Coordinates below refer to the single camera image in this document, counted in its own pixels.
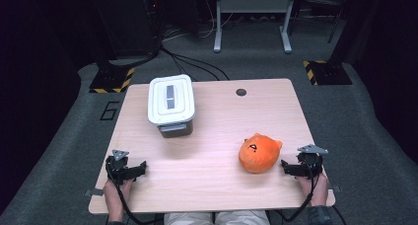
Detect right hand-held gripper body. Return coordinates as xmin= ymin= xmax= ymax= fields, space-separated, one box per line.
xmin=295 ymin=143 xmax=329 ymax=180

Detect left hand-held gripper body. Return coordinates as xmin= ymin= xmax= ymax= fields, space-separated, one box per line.
xmin=104 ymin=149 xmax=133 ymax=186

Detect orange plush toy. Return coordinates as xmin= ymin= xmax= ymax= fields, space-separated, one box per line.
xmin=238 ymin=132 xmax=284 ymax=175

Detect transparent brown storage box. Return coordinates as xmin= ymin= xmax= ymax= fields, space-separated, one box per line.
xmin=156 ymin=118 xmax=195 ymax=139

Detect white box lid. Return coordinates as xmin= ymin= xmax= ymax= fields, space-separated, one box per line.
xmin=147 ymin=73 xmax=197 ymax=126

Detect person's left hand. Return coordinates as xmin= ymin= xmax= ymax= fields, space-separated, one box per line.
xmin=103 ymin=177 xmax=134 ymax=209

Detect person's right hand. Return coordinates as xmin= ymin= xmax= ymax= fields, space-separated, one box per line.
xmin=297 ymin=172 xmax=330 ymax=207

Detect person's legs in beige pants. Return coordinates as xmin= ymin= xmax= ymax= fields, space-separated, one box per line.
xmin=163 ymin=210 xmax=271 ymax=225

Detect black stand with striped base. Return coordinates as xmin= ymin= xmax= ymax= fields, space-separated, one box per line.
xmin=302 ymin=0 xmax=366 ymax=87
xmin=86 ymin=0 xmax=136 ymax=95

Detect black equipment cabinet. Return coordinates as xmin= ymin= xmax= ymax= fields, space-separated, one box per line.
xmin=89 ymin=0 xmax=163 ymax=59

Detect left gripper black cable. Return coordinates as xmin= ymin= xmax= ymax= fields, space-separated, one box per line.
xmin=105 ymin=159 xmax=156 ymax=225

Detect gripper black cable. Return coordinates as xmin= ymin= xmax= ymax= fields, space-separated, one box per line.
xmin=105 ymin=159 xmax=156 ymax=225
xmin=277 ymin=156 xmax=318 ymax=224

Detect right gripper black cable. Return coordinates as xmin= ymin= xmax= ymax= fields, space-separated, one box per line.
xmin=277 ymin=156 xmax=318 ymax=224

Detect black cable under table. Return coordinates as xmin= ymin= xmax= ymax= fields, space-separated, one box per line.
xmin=330 ymin=204 xmax=348 ymax=225

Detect black floor cables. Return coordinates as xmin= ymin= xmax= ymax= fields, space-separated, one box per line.
xmin=160 ymin=43 xmax=231 ymax=83

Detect white metal stand frame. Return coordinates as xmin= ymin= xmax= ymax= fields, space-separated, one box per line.
xmin=213 ymin=0 xmax=298 ymax=54

